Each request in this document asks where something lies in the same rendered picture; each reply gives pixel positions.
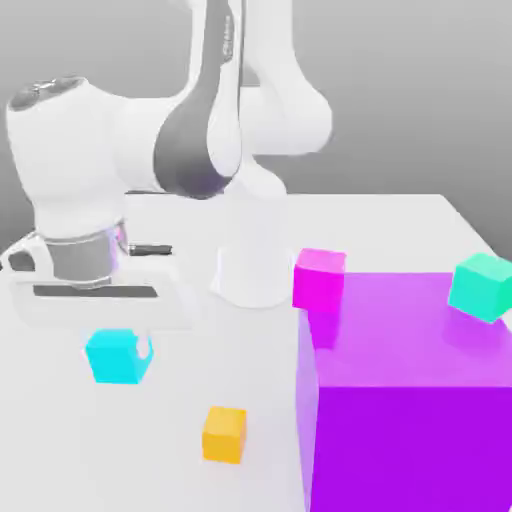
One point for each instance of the small cyan cube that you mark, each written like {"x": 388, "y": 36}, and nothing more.
{"x": 114, "y": 358}

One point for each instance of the small teal cube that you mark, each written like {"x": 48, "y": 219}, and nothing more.
{"x": 480, "y": 286}

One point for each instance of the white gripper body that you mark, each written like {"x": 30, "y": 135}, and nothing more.
{"x": 100, "y": 306}

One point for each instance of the large purple box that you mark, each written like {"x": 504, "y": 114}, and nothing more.
{"x": 400, "y": 420}

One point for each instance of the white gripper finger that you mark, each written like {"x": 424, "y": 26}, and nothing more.
{"x": 142, "y": 347}

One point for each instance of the small magenta cube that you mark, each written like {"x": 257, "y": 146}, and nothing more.
{"x": 318, "y": 284}

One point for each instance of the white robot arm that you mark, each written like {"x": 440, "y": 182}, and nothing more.
{"x": 80, "y": 152}

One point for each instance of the small orange cube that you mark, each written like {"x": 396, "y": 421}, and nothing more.
{"x": 224, "y": 436}

